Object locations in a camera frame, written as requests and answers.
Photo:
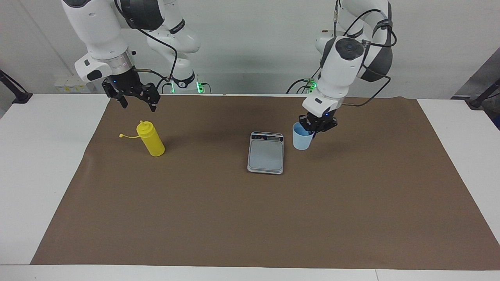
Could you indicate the yellow squeeze bottle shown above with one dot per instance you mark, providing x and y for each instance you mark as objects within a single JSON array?
[{"x": 153, "y": 142}]

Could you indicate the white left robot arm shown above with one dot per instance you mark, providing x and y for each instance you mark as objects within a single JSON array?
[{"x": 343, "y": 70}]

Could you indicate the light blue plastic cup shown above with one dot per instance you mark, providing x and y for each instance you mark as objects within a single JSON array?
[{"x": 301, "y": 141}]

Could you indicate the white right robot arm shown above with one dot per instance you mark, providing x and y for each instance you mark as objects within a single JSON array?
[{"x": 97, "y": 31}]

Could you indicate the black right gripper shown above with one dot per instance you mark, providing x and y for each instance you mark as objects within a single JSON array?
[{"x": 125, "y": 82}]

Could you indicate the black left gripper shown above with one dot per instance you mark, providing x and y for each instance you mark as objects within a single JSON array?
[{"x": 321, "y": 119}]

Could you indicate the black stand clamp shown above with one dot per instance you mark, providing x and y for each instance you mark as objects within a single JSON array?
[
  {"x": 19, "y": 96},
  {"x": 478, "y": 102}
]

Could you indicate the brown table mat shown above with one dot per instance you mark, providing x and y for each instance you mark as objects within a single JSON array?
[{"x": 234, "y": 218}]

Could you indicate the silver digital kitchen scale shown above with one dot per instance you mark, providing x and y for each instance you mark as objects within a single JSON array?
[{"x": 265, "y": 156}]

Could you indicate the white wall socket strip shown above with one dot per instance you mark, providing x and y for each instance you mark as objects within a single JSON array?
[{"x": 68, "y": 84}]

